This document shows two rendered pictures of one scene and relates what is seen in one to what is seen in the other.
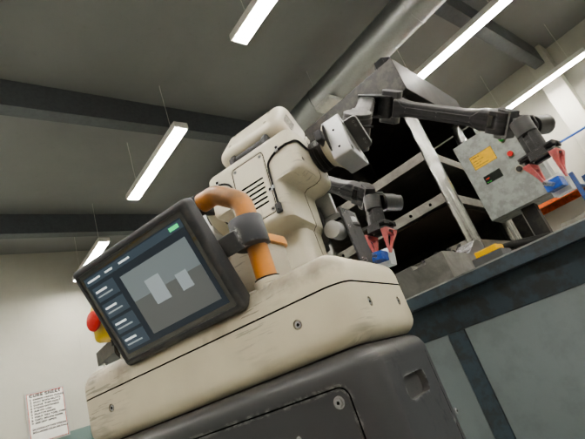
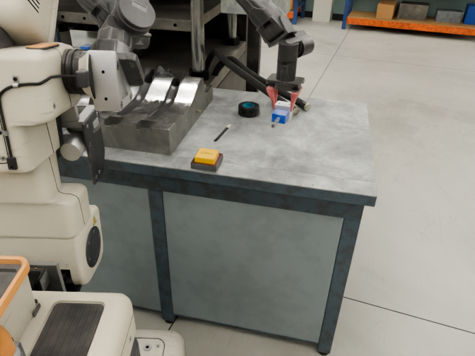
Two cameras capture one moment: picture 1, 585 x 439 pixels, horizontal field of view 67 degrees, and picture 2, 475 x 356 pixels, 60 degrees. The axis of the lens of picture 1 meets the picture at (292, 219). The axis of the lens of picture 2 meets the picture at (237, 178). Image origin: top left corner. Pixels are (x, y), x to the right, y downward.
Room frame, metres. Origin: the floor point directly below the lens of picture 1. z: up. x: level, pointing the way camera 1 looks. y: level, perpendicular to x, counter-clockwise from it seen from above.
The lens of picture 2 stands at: (0.17, -0.07, 1.43)
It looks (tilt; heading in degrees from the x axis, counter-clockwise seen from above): 32 degrees down; 334
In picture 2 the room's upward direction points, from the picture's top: 2 degrees clockwise
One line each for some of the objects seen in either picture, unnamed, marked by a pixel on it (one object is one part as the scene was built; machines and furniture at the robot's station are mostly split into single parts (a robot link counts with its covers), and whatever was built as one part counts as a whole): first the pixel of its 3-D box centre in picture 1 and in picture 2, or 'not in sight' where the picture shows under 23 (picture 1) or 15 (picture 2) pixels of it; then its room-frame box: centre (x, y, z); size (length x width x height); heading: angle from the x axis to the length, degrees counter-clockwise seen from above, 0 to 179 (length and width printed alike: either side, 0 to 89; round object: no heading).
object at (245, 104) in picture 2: not in sight; (248, 109); (1.48, -0.74, 0.82); 0.08 x 0.08 x 0.04
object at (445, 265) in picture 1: (441, 273); (160, 102); (1.55, -0.42, 0.87); 0.50 x 0.26 x 0.14; 143
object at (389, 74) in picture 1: (358, 178); not in sight; (2.61, -0.48, 1.75); 1.30 x 0.84 x 0.61; 53
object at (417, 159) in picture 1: (377, 211); not in sight; (2.66, -0.52, 1.51); 1.10 x 0.70 x 0.05; 53
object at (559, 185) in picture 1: (554, 184); (279, 117); (1.15, -0.68, 0.93); 0.13 x 0.05 x 0.05; 134
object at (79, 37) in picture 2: not in sight; (120, 37); (2.52, -0.47, 0.87); 0.50 x 0.27 x 0.17; 143
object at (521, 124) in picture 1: (524, 127); (289, 51); (1.18, -0.71, 1.12); 0.07 x 0.06 x 0.07; 115
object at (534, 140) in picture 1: (534, 145); (285, 72); (1.18, -0.71, 1.06); 0.10 x 0.07 x 0.07; 44
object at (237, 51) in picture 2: not in sight; (121, 54); (2.61, -0.48, 0.75); 1.30 x 0.84 x 0.06; 53
